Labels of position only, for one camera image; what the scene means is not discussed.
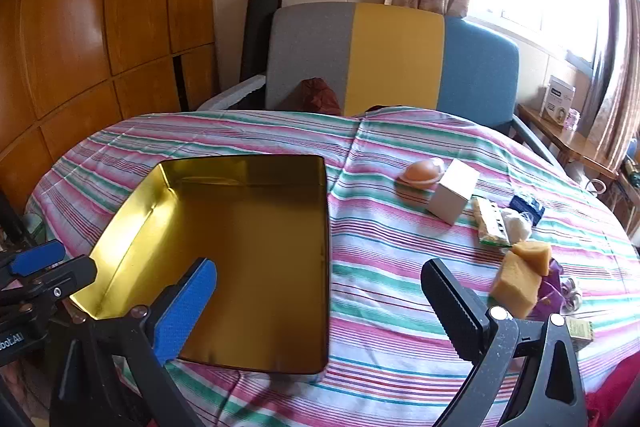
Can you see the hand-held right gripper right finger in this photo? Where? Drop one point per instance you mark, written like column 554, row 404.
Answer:
column 450, row 307

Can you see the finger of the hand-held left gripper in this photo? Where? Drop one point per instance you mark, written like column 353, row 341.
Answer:
column 65, row 274
column 37, row 254

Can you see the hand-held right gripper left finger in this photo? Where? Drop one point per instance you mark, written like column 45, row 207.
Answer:
column 185, row 312

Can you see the large yellow sponge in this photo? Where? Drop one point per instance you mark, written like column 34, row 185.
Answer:
column 515, row 287

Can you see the small yellow sponge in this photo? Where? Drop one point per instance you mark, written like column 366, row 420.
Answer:
column 532, row 254

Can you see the purple packet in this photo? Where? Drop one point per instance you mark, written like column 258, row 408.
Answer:
column 550, row 294

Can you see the gold metal tin box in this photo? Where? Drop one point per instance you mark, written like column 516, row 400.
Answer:
column 250, row 232

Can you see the white cardboard box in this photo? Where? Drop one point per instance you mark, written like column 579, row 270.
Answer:
column 450, row 197

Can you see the blue tissue pack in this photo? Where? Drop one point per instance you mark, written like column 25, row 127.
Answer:
column 527, row 204

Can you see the small green box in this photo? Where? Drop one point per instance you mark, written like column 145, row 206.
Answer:
column 580, row 329

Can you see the shiny silver wrapper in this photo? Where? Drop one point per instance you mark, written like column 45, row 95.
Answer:
column 571, row 294

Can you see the wooden side table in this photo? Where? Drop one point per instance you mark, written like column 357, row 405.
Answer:
column 565, row 139

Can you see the wooden wardrobe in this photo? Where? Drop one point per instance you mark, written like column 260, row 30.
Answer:
column 75, row 32

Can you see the white face mask box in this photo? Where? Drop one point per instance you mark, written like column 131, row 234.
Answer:
column 560, row 99

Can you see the dark red cloth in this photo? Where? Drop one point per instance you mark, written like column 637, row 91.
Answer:
column 320, row 97

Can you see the black rolled mat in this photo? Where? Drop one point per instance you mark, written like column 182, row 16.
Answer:
column 260, row 32

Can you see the grey yellow blue chair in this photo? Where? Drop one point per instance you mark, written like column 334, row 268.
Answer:
column 310, row 47

